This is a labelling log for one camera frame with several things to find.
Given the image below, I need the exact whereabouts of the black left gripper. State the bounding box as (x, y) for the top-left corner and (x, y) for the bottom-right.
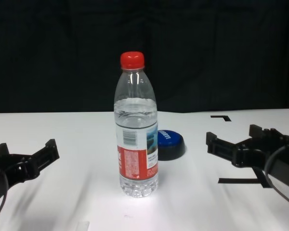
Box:
(0, 138), (61, 208)

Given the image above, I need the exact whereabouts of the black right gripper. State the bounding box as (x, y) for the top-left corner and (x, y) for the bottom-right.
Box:
(205, 124), (289, 186)

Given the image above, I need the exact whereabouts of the blue push button black base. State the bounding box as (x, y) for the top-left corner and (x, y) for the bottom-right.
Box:
(157, 129), (186, 161)

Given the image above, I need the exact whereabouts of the clear water bottle red cap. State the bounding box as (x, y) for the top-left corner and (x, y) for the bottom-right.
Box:
(113, 51), (159, 198)

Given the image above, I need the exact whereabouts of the black L-shaped tape mark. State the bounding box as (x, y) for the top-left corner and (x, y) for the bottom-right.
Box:
(210, 115), (232, 122)

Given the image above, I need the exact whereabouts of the black T-shaped tape mark long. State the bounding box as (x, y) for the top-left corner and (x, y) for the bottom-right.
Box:
(218, 167), (272, 189)

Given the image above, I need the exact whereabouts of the black curtain backdrop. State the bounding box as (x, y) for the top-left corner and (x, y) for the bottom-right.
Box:
(0, 0), (289, 114)

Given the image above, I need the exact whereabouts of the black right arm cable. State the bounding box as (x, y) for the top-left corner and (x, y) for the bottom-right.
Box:
(264, 143), (289, 209)

